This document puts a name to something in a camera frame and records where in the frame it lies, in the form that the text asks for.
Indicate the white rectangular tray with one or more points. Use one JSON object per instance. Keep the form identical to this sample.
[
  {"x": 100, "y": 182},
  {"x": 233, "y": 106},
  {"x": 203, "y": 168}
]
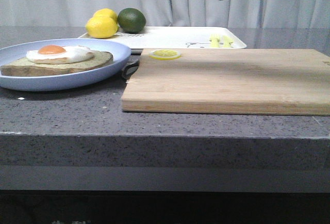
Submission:
[{"x": 159, "y": 37}]

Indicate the black handled tool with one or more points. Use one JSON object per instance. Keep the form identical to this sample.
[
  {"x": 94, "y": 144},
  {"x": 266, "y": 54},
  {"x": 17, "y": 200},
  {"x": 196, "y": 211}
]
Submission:
[{"x": 130, "y": 68}]

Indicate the fried egg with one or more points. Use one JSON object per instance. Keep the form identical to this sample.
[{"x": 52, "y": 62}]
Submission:
[{"x": 55, "y": 54}]

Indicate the yellow plastic knife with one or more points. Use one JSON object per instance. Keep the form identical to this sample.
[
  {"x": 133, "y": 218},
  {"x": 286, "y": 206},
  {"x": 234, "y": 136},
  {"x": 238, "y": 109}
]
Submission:
[{"x": 227, "y": 41}]

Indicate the wooden cutting board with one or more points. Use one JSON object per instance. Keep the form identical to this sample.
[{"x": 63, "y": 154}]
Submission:
[{"x": 232, "y": 81}]

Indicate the light blue plate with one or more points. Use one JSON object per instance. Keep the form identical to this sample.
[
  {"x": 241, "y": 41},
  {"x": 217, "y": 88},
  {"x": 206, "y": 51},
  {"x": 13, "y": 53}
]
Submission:
[{"x": 119, "y": 51}]

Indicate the yellow lemon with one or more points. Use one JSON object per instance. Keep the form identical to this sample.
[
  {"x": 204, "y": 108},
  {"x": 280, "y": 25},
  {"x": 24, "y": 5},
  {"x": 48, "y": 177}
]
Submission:
[
  {"x": 101, "y": 27},
  {"x": 106, "y": 12}
]

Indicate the white curtain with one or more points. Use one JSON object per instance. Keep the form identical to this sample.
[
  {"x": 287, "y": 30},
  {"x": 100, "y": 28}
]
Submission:
[{"x": 226, "y": 13}]

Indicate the front yellow lemon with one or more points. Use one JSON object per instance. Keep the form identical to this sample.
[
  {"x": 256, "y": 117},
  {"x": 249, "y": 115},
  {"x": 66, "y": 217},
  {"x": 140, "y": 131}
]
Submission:
[{"x": 101, "y": 27}]

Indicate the green lime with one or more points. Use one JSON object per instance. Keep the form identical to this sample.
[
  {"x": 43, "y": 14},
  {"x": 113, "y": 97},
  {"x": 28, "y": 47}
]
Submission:
[{"x": 131, "y": 20}]

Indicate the yellow plastic fork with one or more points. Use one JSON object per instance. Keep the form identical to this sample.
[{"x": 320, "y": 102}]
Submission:
[{"x": 214, "y": 40}]

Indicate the bottom bread slice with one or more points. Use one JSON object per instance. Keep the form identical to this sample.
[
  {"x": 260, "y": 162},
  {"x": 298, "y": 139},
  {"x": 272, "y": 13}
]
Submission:
[{"x": 23, "y": 67}]

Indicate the rear yellow lemon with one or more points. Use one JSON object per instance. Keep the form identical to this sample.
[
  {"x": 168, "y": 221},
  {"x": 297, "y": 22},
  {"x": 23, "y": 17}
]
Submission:
[{"x": 106, "y": 12}]

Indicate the lemon slice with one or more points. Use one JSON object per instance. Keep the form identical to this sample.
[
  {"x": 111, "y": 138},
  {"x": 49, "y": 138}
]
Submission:
[{"x": 165, "y": 54}]

